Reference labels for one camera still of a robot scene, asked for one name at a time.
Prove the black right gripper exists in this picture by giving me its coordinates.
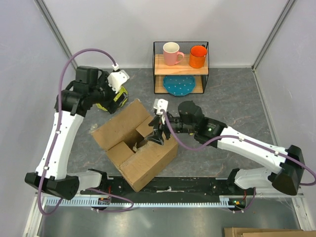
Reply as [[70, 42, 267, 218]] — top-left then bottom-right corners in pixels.
[[145, 110, 196, 146]]

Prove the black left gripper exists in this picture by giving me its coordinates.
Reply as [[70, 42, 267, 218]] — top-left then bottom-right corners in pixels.
[[89, 72, 127, 114]]

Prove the brown cardboard express box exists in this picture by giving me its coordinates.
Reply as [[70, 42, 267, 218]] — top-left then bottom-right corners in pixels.
[[92, 99, 178, 192]]

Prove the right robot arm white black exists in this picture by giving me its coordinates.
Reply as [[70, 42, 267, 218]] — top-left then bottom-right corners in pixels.
[[146, 99, 304, 196]]

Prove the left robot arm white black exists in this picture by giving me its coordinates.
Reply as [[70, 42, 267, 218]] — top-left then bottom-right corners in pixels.
[[25, 66, 129, 200]]

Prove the green dotted plate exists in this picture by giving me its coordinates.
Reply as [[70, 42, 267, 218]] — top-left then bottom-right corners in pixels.
[[96, 86, 128, 114]]

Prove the blue dotted plate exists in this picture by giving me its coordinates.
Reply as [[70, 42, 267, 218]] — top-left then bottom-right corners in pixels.
[[162, 76, 196, 96]]

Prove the pink mug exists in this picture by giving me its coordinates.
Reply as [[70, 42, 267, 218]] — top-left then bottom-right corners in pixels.
[[163, 42, 185, 66]]

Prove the orange mug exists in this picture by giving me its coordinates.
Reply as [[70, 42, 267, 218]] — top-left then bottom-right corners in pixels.
[[189, 45, 208, 69]]

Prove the cardboard sheet corner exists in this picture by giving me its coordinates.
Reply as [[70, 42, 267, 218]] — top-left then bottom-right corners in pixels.
[[224, 228, 316, 237]]

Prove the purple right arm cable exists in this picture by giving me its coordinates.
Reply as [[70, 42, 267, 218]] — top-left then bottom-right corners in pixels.
[[161, 110, 316, 186]]

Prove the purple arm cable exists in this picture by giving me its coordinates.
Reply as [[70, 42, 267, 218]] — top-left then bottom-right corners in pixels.
[[37, 48, 119, 216], [161, 110, 316, 186]]

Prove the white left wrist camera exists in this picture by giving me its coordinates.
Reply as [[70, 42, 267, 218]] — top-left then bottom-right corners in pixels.
[[108, 70, 130, 94]]

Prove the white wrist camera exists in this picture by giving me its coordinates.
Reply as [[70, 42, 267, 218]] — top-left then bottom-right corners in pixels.
[[108, 70, 130, 94], [153, 99, 168, 115]]

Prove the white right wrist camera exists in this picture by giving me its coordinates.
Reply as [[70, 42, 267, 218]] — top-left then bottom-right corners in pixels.
[[153, 99, 168, 115]]

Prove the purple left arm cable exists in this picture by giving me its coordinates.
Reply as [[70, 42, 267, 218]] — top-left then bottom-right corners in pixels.
[[37, 48, 119, 216]]

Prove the black wire wooden shelf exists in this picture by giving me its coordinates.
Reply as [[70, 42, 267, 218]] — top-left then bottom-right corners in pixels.
[[153, 41, 209, 94]]

